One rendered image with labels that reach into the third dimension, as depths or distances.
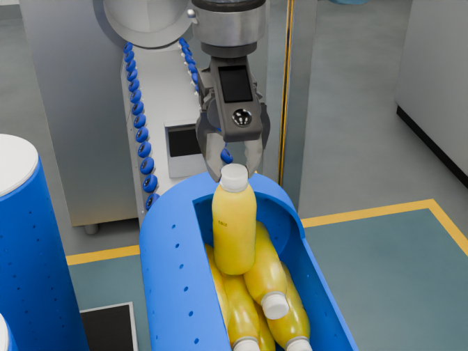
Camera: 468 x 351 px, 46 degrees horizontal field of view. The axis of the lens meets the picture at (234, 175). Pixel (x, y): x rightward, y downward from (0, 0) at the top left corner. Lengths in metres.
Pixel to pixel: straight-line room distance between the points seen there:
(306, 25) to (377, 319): 1.31
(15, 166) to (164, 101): 0.59
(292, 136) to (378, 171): 1.56
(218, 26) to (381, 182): 2.43
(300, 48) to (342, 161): 1.74
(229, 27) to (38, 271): 0.94
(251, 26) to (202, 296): 0.34
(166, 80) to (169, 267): 1.16
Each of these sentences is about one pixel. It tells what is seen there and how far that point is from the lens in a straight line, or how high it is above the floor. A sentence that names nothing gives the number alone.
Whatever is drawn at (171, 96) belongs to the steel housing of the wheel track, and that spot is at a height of 0.93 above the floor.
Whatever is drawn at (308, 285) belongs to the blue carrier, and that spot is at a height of 1.06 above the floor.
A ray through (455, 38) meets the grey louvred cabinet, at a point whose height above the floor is 0.69.
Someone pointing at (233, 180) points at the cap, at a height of 1.30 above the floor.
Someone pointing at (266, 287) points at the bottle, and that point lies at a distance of 0.87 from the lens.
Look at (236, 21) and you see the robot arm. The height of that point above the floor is 1.53.
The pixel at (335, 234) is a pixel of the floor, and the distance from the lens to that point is 2.65.
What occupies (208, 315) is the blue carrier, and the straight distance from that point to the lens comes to 0.70.
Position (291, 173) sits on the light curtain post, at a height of 0.79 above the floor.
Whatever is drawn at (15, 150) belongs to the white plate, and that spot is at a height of 1.04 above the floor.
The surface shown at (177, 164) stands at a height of 0.97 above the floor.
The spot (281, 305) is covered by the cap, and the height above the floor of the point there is 1.11.
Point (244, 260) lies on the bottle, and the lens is 0.86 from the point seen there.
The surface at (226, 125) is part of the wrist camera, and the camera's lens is 0.64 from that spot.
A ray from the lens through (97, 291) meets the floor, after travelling 2.42.
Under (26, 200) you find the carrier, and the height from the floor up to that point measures 0.99.
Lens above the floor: 1.76
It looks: 36 degrees down
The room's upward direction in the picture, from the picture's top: straight up
